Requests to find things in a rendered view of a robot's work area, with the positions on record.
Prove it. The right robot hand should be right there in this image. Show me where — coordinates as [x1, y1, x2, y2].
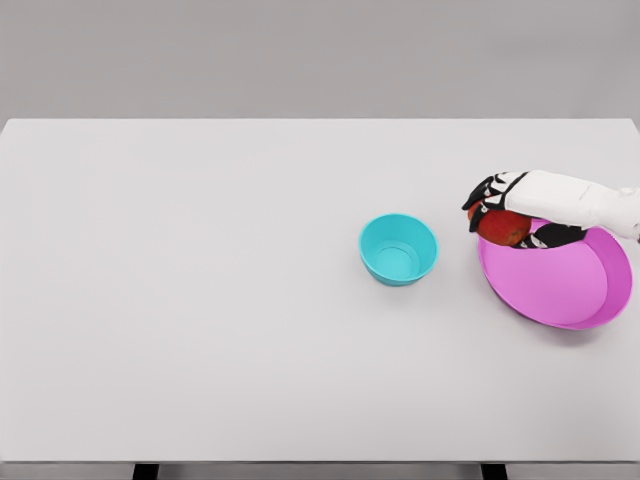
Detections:
[461, 169, 590, 250]

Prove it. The red apple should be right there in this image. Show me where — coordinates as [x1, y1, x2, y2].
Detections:
[467, 202, 533, 248]

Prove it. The pink plate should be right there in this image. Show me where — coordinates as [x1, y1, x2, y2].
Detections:
[477, 217, 634, 332]

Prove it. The blue bowl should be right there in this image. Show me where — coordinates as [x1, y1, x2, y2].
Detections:
[358, 213, 440, 287]

